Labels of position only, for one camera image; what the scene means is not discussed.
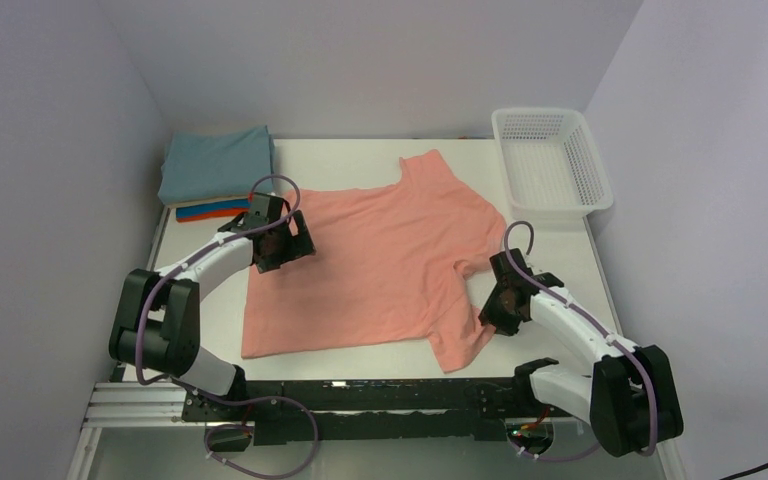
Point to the pink t shirt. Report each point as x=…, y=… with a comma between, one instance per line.
x=390, y=264

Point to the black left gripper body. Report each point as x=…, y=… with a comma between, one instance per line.
x=281, y=252

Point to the white plastic basket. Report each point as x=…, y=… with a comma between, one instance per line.
x=550, y=163

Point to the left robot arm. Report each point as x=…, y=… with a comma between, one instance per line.
x=157, y=325

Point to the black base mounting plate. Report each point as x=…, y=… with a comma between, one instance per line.
x=483, y=409

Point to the teal folded t shirt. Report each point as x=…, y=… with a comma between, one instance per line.
x=200, y=167

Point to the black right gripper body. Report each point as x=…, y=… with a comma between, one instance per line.
x=496, y=312

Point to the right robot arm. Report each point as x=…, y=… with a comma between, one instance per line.
x=628, y=398

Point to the orange folded t shirt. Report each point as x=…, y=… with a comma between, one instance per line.
x=183, y=217

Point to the blue folded t shirt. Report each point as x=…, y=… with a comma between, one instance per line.
x=212, y=207

